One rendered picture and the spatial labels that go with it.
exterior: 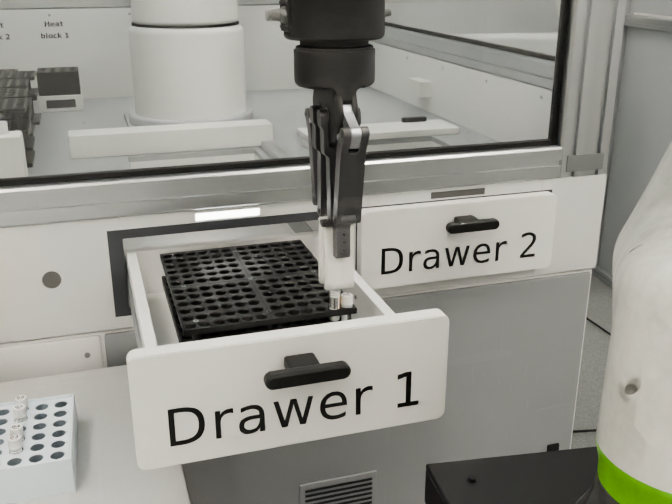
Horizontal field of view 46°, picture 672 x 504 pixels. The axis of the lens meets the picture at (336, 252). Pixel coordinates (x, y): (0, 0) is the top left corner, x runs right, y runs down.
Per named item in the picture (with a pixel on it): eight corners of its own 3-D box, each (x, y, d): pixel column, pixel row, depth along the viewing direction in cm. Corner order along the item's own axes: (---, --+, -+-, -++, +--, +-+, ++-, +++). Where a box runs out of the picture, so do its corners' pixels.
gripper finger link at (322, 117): (355, 106, 75) (360, 107, 74) (358, 222, 78) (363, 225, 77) (316, 108, 74) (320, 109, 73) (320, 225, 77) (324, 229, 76)
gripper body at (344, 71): (283, 40, 76) (286, 136, 79) (306, 47, 68) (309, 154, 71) (358, 37, 78) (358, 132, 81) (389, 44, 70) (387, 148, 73)
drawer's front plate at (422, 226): (550, 267, 115) (558, 193, 111) (360, 291, 106) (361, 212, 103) (544, 263, 116) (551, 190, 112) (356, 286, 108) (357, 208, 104)
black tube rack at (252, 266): (356, 363, 84) (356, 307, 81) (187, 389, 79) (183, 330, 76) (301, 285, 103) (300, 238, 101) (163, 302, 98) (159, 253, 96)
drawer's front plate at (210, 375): (444, 417, 77) (450, 314, 73) (138, 472, 69) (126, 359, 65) (437, 408, 79) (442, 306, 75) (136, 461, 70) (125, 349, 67)
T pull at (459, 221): (500, 229, 106) (500, 219, 105) (448, 235, 103) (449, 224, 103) (487, 221, 109) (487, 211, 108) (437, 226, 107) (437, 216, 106)
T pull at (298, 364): (351, 378, 68) (351, 364, 68) (266, 392, 66) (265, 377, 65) (339, 359, 71) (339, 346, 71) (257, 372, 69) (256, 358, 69)
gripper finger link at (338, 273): (351, 218, 78) (354, 220, 78) (352, 285, 81) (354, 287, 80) (322, 221, 78) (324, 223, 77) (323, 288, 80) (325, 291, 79)
